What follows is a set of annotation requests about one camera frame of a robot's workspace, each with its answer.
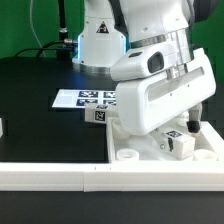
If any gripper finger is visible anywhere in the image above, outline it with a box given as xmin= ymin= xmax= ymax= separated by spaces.
xmin=150 ymin=129 xmax=167 ymax=150
xmin=187 ymin=103 xmax=202 ymax=133

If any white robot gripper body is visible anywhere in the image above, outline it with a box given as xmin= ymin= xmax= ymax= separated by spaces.
xmin=116 ymin=48 xmax=216 ymax=135

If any white square tabletop tray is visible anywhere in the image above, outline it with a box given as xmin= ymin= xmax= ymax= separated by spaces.
xmin=106 ymin=118 xmax=224 ymax=163

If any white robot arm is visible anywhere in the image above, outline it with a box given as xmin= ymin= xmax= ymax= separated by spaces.
xmin=73 ymin=0 xmax=217 ymax=149

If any paper sheet with tags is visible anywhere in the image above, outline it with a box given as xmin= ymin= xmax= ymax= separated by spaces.
xmin=52 ymin=89 xmax=116 ymax=108

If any black pole stand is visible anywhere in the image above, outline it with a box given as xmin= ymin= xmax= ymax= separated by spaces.
xmin=58 ymin=0 xmax=69 ymax=60

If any green backdrop curtain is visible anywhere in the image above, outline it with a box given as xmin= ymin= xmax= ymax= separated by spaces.
xmin=0 ymin=0 xmax=224 ymax=83

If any white left fence piece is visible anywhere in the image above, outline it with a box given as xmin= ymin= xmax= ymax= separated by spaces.
xmin=0 ymin=118 xmax=3 ymax=138

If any white front fence bar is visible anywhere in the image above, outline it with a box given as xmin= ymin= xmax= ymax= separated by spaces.
xmin=0 ymin=162 xmax=224 ymax=192

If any black cable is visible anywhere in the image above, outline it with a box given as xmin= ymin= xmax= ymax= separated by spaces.
xmin=14 ymin=40 xmax=78 ymax=58

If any white hanging cable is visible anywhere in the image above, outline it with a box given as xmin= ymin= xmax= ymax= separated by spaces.
xmin=29 ymin=0 xmax=44 ymax=48

